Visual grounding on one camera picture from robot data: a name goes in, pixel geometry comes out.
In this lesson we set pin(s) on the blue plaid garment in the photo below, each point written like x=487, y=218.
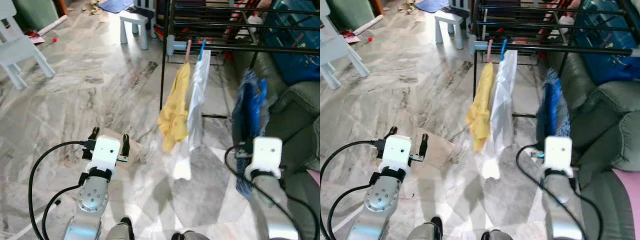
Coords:
x=241, y=120
x=563, y=125

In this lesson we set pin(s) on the pink plastic clothes hanger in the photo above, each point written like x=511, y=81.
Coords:
x=490, y=50
x=188, y=50

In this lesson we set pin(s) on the yellow garment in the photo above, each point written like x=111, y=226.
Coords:
x=481, y=112
x=175, y=115

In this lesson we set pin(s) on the white garment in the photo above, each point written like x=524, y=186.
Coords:
x=197, y=95
x=502, y=100

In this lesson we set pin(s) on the robot left leg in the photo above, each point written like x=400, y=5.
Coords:
x=425, y=231
x=119, y=231

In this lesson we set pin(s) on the pale grey child chair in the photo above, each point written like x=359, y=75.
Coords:
x=335, y=50
x=20, y=50

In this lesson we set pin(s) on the pink red flat book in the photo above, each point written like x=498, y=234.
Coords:
x=351, y=38
x=36, y=38

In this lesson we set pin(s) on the black metal drying rack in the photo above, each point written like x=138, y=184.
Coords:
x=250, y=49
x=575, y=49

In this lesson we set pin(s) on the rolled paper tube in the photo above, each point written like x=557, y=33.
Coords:
x=52, y=25
x=369, y=24

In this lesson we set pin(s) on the blue suitcase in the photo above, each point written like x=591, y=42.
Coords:
x=615, y=45
x=295, y=50

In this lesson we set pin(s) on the beige crumpled cloth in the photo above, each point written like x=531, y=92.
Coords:
x=409, y=7
x=92, y=7

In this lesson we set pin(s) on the dark green furniture piece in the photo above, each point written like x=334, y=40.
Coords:
x=35, y=12
x=350, y=11

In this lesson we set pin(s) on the blue floor rug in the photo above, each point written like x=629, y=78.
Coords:
x=116, y=5
x=432, y=5

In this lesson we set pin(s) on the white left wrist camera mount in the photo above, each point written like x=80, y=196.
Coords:
x=106, y=152
x=396, y=152

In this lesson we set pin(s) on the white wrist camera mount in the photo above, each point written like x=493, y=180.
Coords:
x=266, y=152
x=106, y=152
x=558, y=152
x=396, y=152

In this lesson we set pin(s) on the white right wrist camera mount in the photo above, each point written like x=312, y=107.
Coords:
x=558, y=152
x=266, y=152

